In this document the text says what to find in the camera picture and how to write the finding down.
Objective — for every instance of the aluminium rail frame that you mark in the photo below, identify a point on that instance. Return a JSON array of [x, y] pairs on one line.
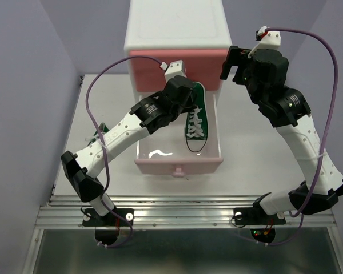
[[182, 225]]

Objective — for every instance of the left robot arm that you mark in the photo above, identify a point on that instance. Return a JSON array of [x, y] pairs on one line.
[[145, 118]]

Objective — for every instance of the white shoe cabinet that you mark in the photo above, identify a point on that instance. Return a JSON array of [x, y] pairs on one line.
[[173, 25]]

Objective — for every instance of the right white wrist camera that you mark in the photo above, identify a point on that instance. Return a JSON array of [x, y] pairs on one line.
[[266, 40]]

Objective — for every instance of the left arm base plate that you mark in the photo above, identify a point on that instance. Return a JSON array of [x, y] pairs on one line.
[[92, 219]]

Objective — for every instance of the pink lower drawer knob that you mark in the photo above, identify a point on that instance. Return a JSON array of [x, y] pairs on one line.
[[178, 172]]

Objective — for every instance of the pink front drawer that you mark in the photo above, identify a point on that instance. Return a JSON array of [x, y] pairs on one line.
[[201, 65]]

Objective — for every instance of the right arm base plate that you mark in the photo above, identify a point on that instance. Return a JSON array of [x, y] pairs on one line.
[[255, 216]]

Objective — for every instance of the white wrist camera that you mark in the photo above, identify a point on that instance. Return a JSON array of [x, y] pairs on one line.
[[176, 68], [266, 40]]

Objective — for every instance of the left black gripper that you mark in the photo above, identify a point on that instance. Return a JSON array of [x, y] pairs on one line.
[[190, 105]]

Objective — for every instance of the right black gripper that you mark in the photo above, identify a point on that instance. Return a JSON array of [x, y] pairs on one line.
[[236, 55]]

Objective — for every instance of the light pink drawer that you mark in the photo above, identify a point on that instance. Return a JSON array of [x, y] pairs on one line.
[[162, 152]]

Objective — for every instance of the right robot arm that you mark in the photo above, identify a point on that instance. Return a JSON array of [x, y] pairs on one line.
[[289, 113]]

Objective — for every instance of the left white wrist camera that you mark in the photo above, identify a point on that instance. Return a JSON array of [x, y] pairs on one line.
[[176, 68]]

